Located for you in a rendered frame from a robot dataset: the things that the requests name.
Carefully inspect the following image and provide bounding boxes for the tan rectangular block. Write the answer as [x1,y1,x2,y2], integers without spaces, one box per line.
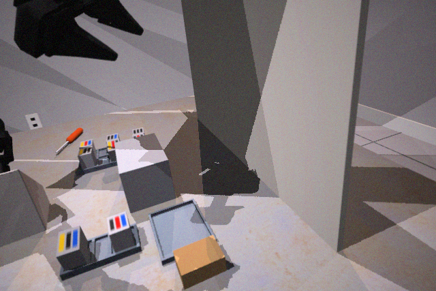
[173,235,227,290]

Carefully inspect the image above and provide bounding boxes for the orange-handled screwdriver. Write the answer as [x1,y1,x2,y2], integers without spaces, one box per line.
[56,127,83,153]

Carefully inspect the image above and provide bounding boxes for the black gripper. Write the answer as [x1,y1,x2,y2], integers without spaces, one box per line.
[13,0,144,61]

